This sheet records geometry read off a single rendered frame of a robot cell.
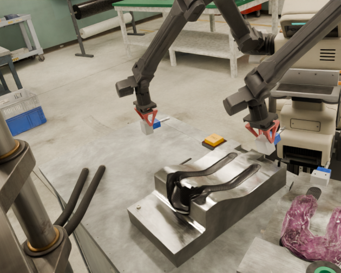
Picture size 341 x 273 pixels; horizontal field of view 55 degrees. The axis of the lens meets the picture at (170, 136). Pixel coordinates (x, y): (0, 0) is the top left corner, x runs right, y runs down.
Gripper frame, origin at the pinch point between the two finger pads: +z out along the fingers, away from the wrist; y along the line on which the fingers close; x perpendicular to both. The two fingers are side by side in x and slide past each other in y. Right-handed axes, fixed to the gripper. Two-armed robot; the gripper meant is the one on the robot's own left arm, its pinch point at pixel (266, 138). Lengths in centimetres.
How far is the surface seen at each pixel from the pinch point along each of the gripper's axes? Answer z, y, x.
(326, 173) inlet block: 12.5, 17.3, 5.0
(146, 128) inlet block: -7, -45, -20
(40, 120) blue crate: 43, -323, -27
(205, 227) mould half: 5.2, 6.9, -37.3
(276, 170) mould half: 8.4, 6.0, -4.7
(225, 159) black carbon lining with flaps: 5.8, -11.9, -10.2
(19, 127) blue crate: 37, -320, -51
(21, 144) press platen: -43, 4, -65
